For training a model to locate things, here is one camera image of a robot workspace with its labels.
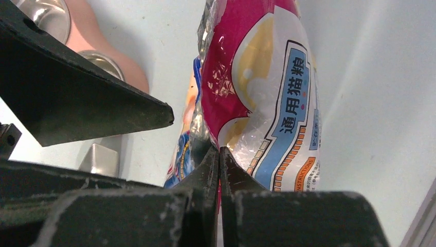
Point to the steel bowl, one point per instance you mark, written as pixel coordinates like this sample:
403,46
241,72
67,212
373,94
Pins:
51,16
104,62

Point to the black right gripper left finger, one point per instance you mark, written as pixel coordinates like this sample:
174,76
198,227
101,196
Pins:
49,206

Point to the steel bowl near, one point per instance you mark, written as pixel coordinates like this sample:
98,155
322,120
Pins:
104,62

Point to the metal food scoop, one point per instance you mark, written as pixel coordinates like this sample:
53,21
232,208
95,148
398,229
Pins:
106,156

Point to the steel bowl far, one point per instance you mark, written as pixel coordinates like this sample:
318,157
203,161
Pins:
51,16

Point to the pink double pet bowl stand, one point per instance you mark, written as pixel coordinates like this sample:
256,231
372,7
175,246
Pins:
85,34

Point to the colourful cat food bag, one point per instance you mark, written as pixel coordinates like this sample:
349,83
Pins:
253,91

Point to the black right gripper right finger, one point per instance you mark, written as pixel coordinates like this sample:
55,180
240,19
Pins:
254,216

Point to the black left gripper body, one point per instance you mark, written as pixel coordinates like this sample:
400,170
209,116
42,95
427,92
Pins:
10,135

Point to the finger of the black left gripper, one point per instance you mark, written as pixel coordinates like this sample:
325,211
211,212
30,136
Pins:
61,97

